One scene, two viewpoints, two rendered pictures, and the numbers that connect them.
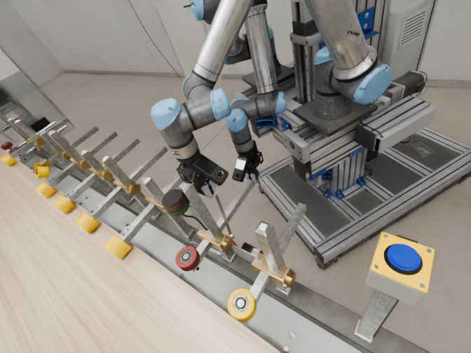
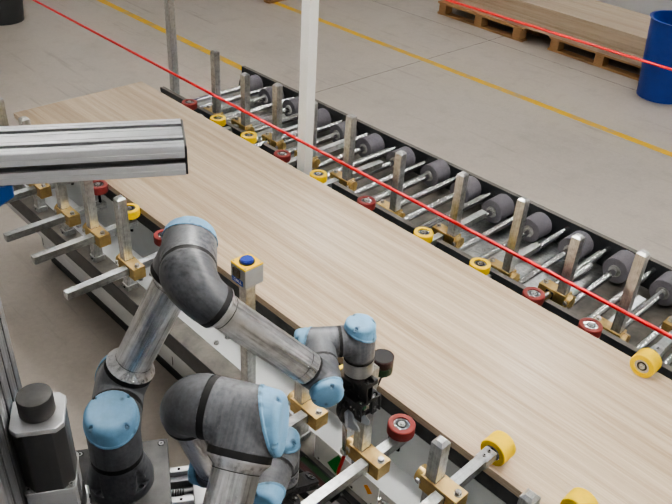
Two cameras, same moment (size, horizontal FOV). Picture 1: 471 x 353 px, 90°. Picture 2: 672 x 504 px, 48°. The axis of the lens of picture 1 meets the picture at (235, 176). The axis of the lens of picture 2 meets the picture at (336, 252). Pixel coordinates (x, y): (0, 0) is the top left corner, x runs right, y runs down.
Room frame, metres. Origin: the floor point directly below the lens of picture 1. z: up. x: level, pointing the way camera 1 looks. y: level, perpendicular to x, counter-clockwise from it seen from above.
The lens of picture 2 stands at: (1.92, -0.10, 2.48)
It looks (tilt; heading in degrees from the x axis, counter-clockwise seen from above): 34 degrees down; 174
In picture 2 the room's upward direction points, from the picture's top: 4 degrees clockwise
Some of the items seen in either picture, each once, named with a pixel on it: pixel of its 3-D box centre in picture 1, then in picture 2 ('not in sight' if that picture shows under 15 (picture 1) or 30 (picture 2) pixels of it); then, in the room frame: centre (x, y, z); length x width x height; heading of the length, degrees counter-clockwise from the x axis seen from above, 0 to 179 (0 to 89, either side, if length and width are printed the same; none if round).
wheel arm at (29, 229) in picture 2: not in sight; (57, 220); (-0.77, -1.00, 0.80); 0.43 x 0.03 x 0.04; 130
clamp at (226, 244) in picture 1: (214, 239); (367, 455); (0.51, 0.16, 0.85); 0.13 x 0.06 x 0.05; 40
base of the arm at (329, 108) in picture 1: (332, 97); (118, 465); (0.75, -0.45, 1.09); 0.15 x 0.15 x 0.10
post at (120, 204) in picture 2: not in sight; (125, 251); (-0.46, -0.66, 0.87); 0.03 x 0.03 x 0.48; 40
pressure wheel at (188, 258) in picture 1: (191, 262); (399, 436); (0.45, 0.26, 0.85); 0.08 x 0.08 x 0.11
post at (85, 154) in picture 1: (113, 183); not in sight; (1.07, 0.63, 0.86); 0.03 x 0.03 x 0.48; 40
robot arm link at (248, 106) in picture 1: (242, 111); (262, 483); (0.83, -0.12, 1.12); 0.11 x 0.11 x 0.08; 73
